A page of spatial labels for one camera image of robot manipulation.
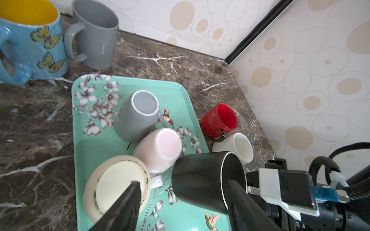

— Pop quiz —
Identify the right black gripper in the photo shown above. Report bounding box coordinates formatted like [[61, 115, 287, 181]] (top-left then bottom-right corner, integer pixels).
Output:
[[245, 158, 370, 231]]

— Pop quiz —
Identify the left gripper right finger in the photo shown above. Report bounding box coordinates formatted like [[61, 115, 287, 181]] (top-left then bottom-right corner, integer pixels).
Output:
[[225, 180, 281, 231]]

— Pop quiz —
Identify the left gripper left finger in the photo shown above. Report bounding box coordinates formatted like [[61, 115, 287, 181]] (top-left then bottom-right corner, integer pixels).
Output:
[[90, 181, 141, 231]]

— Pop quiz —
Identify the black mug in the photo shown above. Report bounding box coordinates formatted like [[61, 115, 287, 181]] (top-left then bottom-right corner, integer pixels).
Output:
[[172, 151, 247, 214]]

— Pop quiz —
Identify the large white mug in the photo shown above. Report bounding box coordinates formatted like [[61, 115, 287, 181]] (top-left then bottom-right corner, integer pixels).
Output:
[[212, 133, 254, 165]]

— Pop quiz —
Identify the red mug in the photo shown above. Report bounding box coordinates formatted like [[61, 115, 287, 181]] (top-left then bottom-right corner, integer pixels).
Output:
[[200, 103, 238, 142]]

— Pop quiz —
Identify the tall dark grey mug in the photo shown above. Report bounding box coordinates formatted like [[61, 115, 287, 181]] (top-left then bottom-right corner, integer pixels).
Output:
[[64, 0, 119, 70]]

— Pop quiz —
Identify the blue butterfly mug yellow inside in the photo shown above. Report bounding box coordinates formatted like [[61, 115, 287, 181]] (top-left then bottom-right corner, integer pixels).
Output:
[[1, 1, 68, 86]]

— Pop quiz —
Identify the cream beige mug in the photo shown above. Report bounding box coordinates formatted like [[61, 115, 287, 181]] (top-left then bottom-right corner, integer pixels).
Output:
[[83, 155, 164, 223]]

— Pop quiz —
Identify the pale pink mug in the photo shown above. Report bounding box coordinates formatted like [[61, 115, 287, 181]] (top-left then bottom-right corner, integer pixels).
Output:
[[133, 128, 183, 174]]

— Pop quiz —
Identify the small light grey mug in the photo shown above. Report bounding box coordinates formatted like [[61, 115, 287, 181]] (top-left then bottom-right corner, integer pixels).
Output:
[[114, 90, 167, 143]]

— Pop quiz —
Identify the mint green floral tray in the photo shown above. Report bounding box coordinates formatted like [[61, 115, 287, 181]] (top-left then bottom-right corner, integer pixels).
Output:
[[71, 74, 230, 231]]

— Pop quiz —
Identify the right black frame post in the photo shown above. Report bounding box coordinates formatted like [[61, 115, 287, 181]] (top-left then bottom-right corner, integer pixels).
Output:
[[225, 0, 293, 64]]

